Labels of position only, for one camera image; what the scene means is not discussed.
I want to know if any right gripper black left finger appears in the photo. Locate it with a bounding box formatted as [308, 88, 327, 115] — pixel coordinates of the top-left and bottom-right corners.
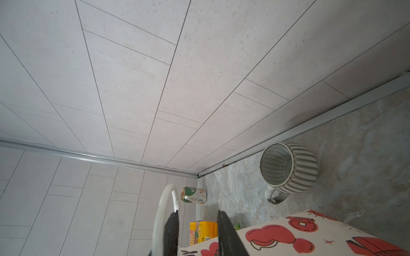
[163, 211, 179, 256]

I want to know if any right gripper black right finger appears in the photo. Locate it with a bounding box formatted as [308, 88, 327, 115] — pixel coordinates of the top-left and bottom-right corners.
[217, 210, 249, 256]

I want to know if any yellow orange snack bag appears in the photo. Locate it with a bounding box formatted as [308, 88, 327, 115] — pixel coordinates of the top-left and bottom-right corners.
[189, 221, 218, 246]

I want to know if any white red printed paper bag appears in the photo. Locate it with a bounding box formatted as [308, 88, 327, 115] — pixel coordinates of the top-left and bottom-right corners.
[150, 183, 410, 256]

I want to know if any green white drink can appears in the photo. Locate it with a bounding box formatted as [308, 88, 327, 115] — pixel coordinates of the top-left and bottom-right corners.
[180, 187, 207, 204]

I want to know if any grey ribbed ceramic mug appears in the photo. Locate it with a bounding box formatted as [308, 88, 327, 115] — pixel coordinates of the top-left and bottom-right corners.
[259, 141, 319, 204]

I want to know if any aluminium corner post left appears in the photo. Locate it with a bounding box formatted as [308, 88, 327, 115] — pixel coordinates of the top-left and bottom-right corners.
[1, 137, 199, 179]

